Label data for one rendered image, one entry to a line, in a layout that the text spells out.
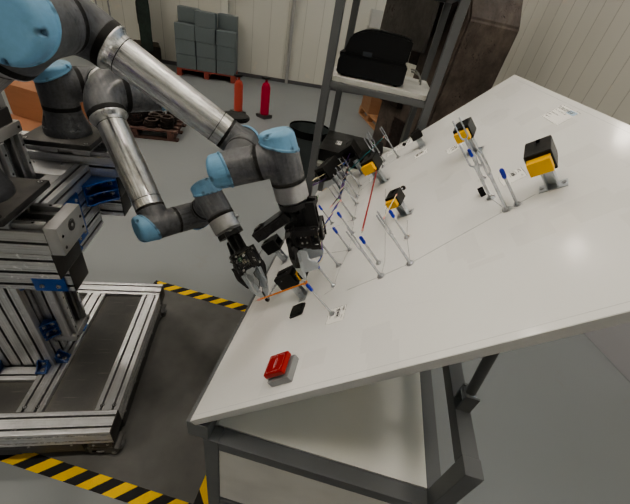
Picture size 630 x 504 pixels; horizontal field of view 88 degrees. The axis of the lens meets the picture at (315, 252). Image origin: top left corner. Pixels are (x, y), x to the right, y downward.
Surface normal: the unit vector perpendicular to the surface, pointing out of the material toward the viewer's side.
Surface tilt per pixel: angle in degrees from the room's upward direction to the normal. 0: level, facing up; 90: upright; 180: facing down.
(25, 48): 85
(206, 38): 90
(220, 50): 90
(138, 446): 0
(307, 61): 90
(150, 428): 0
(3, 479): 0
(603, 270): 46
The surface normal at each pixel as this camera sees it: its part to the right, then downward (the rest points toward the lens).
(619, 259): -0.59, -0.73
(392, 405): 0.16, -0.79
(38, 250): 0.11, 0.61
